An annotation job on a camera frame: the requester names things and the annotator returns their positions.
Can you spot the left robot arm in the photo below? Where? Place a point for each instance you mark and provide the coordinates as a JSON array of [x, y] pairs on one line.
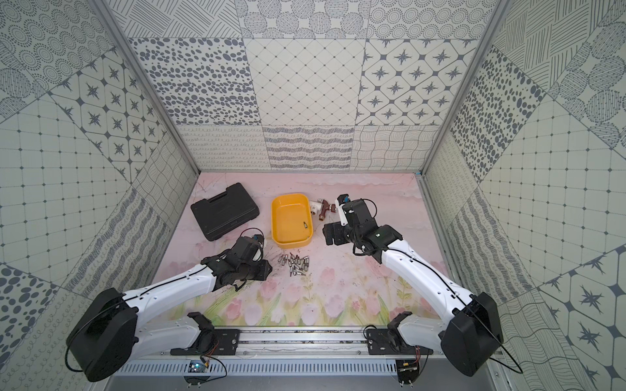
[[119, 327]]

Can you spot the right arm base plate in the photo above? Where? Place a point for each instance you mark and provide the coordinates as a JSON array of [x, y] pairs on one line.
[[385, 342]]

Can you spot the red and white valve fitting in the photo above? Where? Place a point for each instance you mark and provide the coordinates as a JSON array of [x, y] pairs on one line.
[[320, 208]]

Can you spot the white slotted cable duct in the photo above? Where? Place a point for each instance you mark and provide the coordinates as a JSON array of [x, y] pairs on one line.
[[262, 367]]

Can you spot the yellow plastic storage box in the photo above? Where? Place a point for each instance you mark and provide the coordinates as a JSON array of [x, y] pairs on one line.
[[288, 214]]

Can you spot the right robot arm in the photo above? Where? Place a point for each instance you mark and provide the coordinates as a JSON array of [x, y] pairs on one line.
[[452, 303]]

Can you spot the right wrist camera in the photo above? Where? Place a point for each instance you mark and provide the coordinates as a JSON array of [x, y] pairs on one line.
[[343, 199]]

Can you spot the black plastic tool case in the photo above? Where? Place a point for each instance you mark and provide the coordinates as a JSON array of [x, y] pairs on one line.
[[225, 212]]

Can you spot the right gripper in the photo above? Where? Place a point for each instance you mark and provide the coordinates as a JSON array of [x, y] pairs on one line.
[[337, 227]]

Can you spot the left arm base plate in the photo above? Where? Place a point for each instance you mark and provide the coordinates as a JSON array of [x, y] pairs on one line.
[[217, 342]]

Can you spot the aluminium rail frame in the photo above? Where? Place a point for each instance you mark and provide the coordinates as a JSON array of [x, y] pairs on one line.
[[303, 342]]

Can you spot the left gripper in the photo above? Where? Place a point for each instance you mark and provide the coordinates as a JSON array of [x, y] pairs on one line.
[[257, 266]]

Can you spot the pile of silver bits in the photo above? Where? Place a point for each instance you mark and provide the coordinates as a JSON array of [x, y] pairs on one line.
[[296, 264]]

